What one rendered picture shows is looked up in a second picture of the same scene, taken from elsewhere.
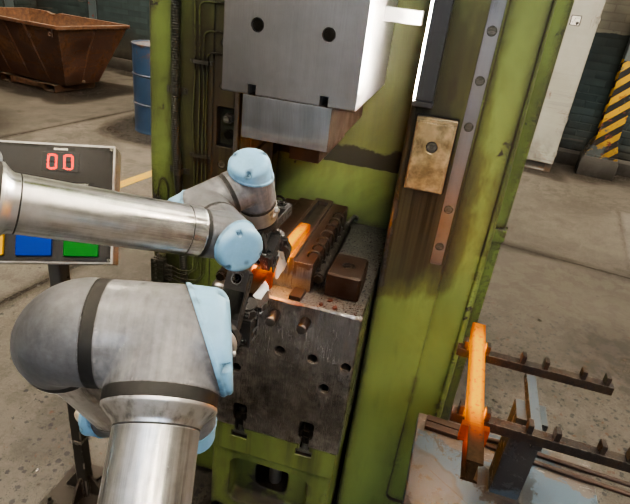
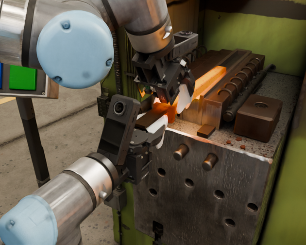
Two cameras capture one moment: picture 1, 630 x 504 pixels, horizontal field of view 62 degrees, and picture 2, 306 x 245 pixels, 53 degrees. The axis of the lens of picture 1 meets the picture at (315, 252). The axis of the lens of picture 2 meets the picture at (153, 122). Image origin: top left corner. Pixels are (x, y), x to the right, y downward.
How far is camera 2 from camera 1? 0.52 m
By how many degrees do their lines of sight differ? 17
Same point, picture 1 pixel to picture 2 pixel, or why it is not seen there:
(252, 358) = (165, 186)
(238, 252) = (69, 57)
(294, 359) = (202, 192)
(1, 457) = not seen: hidden behind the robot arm
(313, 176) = (234, 30)
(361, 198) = (279, 48)
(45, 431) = not seen: hidden behind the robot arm
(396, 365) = not seen: outside the picture
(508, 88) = not seen: outside the picture
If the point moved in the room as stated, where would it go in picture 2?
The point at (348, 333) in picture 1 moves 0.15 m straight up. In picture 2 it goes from (256, 174) to (268, 117)
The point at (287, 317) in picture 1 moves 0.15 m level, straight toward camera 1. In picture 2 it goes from (195, 152) to (182, 193)
